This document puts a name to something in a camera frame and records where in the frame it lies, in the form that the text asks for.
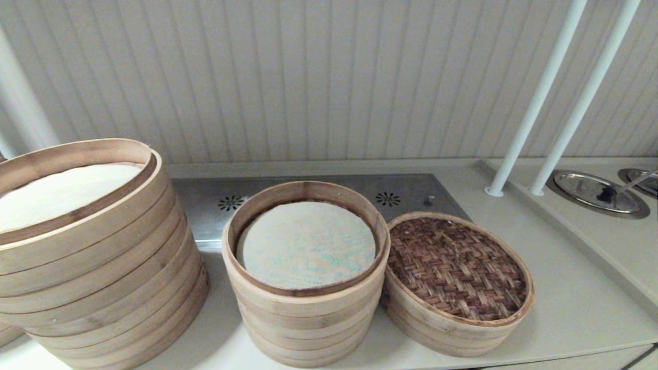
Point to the round steel recessed lid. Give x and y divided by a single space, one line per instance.
581 185
632 174

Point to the white round pillar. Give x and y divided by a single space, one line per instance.
20 103

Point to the medium bamboo steamer stack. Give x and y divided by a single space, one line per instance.
308 318

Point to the stainless steel vented plate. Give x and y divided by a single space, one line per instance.
205 226

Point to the large bamboo steamer stack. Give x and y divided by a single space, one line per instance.
103 267

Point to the white metal pole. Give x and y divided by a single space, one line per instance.
534 103
581 103

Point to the small bamboo steamer basket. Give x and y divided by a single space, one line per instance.
442 343

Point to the woven bamboo steamer lid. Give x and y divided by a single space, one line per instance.
457 267

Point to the white cloth steamer liner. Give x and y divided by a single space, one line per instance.
51 195

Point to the white mesh steamer liner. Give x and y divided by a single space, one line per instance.
308 246

